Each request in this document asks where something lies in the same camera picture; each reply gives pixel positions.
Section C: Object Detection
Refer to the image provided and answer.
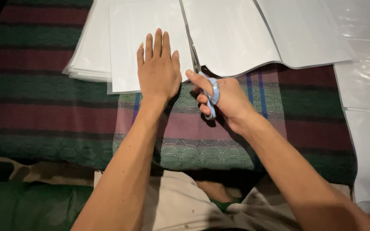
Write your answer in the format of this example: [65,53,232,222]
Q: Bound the person's left hand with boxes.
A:
[136,28,182,102]

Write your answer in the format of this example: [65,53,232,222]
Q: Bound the person's right hand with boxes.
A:
[185,70,257,134]

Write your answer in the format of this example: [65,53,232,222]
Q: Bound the blue-handled scissors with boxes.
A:
[188,38,220,121]

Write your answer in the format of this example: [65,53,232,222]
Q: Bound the white paper sheet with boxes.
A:
[255,0,358,69]
[107,3,194,95]
[181,0,282,78]

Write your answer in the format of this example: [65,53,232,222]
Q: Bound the stack of white sheets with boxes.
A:
[62,0,112,83]

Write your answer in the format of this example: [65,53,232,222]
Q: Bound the beige shorts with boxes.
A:
[93,170,352,231]

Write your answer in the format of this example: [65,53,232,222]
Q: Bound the red green striped blanket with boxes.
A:
[0,0,358,187]

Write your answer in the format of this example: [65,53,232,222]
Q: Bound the camouflage cloth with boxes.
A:
[0,155,96,187]

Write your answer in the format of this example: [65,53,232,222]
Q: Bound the green cushion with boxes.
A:
[0,160,94,231]

